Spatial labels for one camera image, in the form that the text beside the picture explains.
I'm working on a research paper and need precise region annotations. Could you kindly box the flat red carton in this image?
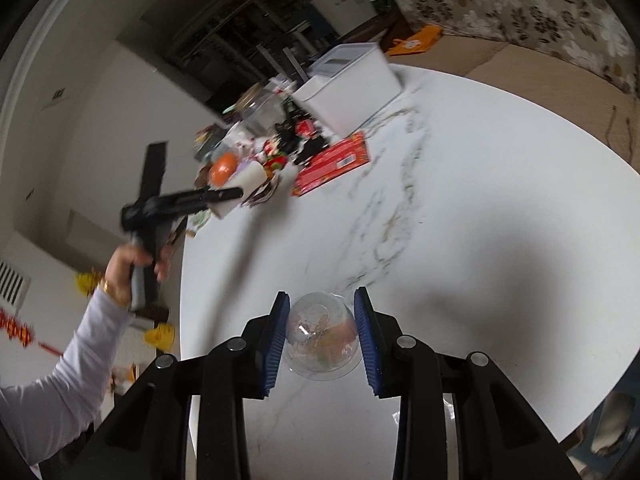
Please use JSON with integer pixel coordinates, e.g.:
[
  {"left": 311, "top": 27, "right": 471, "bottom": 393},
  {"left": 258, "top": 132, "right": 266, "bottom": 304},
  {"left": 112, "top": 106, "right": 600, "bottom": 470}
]
[{"left": 291, "top": 131, "right": 371, "bottom": 197}]

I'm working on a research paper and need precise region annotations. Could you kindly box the heap of mixed snack packets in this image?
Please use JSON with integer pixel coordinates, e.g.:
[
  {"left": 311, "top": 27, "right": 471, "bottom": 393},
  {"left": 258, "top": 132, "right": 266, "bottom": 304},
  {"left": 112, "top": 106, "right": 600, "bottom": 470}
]
[{"left": 192, "top": 110, "right": 333, "bottom": 238}]

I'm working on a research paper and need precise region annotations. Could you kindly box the orange fruit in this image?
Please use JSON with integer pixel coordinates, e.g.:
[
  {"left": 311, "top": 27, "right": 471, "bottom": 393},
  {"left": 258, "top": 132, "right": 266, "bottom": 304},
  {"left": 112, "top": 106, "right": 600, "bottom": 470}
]
[{"left": 209, "top": 152, "right": 240, "bottom": 186}]

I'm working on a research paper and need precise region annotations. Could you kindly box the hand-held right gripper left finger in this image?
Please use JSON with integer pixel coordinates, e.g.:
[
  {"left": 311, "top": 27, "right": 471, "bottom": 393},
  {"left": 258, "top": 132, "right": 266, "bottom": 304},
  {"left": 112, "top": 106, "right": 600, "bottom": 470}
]
[{"left": 65, "top": 291, "right": 292, "bottom": 480}]

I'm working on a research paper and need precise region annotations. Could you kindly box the person's left hand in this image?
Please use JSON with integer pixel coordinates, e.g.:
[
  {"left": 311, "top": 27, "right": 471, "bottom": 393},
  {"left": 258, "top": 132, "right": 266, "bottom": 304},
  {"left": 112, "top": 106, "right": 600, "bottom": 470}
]
[{"left": 103, "top": 244, "right": 172, "bottom": 306}]

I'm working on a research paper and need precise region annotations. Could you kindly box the white plastic storage box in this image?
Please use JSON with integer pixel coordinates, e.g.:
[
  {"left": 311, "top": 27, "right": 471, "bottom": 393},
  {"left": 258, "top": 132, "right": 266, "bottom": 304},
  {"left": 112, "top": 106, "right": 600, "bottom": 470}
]
[{"left": 291, "top": 42, "right": 403, "bottom": 140}]

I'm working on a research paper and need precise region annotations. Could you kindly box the dark blue stool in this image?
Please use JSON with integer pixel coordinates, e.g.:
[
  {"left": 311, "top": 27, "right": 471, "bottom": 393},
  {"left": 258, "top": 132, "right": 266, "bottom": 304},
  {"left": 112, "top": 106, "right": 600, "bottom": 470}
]
[{"left": 567, "top": 435, "right": 623, "bottom": 480}]

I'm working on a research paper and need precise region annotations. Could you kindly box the dark display cabinet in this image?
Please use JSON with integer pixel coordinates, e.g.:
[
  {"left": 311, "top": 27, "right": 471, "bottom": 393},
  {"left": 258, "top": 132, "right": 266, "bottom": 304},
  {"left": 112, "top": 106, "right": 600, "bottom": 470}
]
[{"left": 117, "top": 0, "right": 381, "bottom": 126}]

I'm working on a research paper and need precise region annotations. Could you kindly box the red hanging decoration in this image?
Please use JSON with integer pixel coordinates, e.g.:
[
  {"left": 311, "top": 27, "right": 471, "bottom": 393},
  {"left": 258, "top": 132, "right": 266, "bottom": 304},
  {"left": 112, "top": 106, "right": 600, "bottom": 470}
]
[{"left": 0, "top": 307, "right": 62, "bottom": 357}]

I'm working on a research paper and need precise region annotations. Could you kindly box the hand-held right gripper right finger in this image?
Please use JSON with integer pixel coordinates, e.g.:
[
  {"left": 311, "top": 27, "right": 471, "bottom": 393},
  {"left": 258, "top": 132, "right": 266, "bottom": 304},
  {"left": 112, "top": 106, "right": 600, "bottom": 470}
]
[{"left": 353, "top": 287, "right": 576, "bottom": 480}]

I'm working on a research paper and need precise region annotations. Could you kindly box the white wall vent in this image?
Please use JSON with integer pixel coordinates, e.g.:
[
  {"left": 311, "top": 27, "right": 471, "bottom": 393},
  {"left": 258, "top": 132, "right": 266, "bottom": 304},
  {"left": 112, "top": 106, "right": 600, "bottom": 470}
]
[{"left": 0, "top": 260, "right": 32, "bottom": 312}]

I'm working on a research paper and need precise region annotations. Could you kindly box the beige floral sofa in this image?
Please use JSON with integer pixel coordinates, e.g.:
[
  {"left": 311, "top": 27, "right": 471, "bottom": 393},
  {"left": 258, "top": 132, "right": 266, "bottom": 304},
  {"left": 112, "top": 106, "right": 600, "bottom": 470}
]
[{"left": 390, "top": 0, "right": 640, "bottom": 173}]

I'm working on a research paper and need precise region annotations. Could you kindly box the thin brown cord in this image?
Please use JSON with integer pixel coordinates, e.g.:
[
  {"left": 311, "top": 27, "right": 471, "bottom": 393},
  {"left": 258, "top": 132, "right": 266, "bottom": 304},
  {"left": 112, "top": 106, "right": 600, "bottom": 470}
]
[{"left": 604, "top": 104, "right": 632, "bottom": 162}]

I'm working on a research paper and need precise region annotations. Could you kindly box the yellow hanging ornament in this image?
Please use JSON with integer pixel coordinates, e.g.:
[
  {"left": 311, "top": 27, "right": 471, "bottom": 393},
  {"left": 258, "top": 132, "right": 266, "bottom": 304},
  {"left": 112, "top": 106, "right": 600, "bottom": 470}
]
[{"left": 75, "top": 269, "right": 104, "bottom": 294}]

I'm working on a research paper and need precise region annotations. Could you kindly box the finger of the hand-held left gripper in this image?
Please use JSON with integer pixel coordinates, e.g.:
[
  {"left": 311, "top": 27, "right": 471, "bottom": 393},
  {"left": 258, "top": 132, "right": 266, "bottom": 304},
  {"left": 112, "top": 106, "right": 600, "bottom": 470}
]
[{"left": 170, "top": 186, "right": 244, "bottom": 211}]

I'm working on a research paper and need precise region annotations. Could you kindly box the yellow plastic item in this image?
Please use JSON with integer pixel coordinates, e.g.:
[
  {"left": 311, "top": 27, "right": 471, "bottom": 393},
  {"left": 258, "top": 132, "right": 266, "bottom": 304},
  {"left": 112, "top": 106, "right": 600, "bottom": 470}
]
[{"left": 145, "top": 324, "right": 176, "bottom": 352}]

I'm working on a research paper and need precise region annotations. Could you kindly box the orange paper bag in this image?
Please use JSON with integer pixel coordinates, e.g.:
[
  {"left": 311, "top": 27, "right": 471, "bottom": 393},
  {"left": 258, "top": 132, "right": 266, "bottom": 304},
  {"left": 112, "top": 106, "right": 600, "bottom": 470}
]
[{"left": 387, "top": 25, "right": 443, "bottom": 57}]

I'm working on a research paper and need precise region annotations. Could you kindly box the clear glass jar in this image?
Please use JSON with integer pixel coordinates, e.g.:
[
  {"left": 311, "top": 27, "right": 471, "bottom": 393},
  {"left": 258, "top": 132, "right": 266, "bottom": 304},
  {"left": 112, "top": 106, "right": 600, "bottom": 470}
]
[{"left": 235, "top": 82, "right": 286, "bottom": 136}]

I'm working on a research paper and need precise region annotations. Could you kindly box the white cabinet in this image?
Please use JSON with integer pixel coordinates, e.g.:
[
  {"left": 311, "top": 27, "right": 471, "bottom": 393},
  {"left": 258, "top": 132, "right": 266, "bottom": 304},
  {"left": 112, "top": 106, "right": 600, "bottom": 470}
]
[{"left": 312, "top": 0, "right": 382, "bottom": 36}]

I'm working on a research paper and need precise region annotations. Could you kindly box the gold bracelet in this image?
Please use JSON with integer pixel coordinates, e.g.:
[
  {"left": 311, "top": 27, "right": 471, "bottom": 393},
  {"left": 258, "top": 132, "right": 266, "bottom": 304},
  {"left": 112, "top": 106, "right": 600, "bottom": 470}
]
[{"left": 100, "top": 280, "right": 128, "bottom": 307}]

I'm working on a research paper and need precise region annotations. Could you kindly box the white paper cup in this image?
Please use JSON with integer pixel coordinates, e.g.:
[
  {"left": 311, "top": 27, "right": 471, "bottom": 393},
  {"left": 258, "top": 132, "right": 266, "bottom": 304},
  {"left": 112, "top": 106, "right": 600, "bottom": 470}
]
[{"left": 210, "top": 162, "right": 268, "bottom": 221}]

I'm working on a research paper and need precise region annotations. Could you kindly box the person's left forearm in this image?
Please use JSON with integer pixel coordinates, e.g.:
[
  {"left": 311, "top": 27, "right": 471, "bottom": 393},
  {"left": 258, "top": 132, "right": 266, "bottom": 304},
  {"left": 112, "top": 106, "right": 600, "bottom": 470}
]
[{"left": 0, "top": 290, "right": 133, "bottom": 467}]

